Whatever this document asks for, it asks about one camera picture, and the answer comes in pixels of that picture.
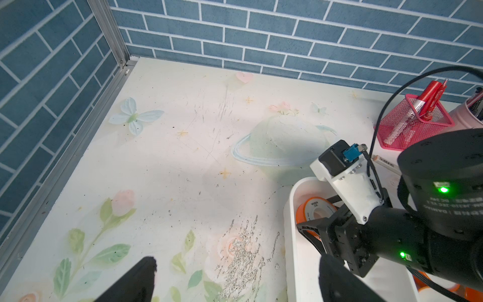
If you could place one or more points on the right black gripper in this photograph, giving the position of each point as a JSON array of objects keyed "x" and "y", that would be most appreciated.
[{"x": 340, "y": 236}]

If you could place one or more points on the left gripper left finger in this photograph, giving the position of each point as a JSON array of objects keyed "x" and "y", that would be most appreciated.
[{"x": 135, "y": 285}]

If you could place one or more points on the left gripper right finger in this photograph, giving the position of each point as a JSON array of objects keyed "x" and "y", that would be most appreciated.
[{"x": 339, "y": 284}]

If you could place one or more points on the white plastic storage box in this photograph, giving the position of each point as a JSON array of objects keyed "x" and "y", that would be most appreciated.
[{"x": 391, "y": 281}]

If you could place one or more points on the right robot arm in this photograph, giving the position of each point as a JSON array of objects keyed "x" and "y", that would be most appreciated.
[{"x": 437, "y": 230}]

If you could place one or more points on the white marker pen on table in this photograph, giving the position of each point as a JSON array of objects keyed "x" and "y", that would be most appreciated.
[{"x": 387, "y": 164}]

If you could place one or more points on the pink mesh pen holder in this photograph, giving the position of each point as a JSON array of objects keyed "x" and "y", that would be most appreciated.
[{"x": 403, "y": 126}]

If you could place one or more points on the red marker in mesh holder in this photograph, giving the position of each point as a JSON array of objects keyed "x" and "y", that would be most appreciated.
[{"x": 426, "y": 102}]

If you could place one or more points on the pink bucket pen holder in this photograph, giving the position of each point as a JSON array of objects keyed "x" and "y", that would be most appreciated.
[{"x": 468, "y": 115}]

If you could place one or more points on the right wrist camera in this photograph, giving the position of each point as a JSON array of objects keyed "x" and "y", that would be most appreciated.
[{"x": 347, "y": 169}]

